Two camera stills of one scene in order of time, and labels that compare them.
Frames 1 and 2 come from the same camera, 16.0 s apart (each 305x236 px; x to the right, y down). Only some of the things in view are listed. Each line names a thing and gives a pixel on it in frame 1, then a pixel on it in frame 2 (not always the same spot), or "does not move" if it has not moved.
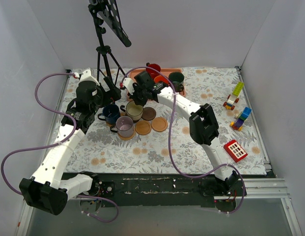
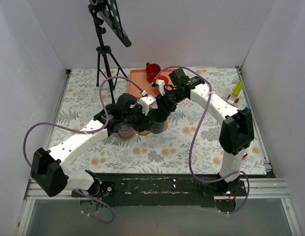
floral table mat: x=156 y=136 does not move
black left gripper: x=108 y=89 -> x=144 y=120
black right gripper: x=138 y=96 -> x=163 y=105
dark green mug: x=177 y=78 -> x=157 y=127
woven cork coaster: x=125 y=138 does not move
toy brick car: x=233 y=98 does not move
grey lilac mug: x=124 y=127 does not move
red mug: x=152 y=73 does not move
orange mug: x=160 y=78 does not move
